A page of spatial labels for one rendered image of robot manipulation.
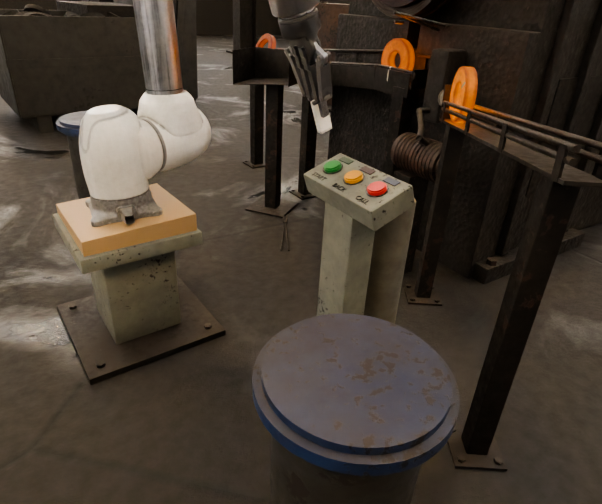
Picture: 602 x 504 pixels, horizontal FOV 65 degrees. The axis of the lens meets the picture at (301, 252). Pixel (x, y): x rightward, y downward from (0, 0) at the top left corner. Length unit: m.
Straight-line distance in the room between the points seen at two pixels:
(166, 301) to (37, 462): 0.51
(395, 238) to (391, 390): 0.51
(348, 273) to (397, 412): 0.42
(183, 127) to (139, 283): 0.45
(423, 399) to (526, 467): 0.61
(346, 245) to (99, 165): 0.65
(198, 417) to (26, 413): 0.42
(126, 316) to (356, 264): 0.71
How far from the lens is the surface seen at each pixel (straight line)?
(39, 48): 3.77
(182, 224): 1.32
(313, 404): 0.70
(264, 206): 2.36
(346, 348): 0.80
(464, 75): 1.47
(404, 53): 1.92
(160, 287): 1.44
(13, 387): 1.49
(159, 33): 1.38
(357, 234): 1.02
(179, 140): 1.39
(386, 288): 1.23
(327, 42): 4.76
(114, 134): 1.28
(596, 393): 1.60
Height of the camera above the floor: 0.94
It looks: 29 degrees down
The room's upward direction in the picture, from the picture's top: 3 degrees clockwise
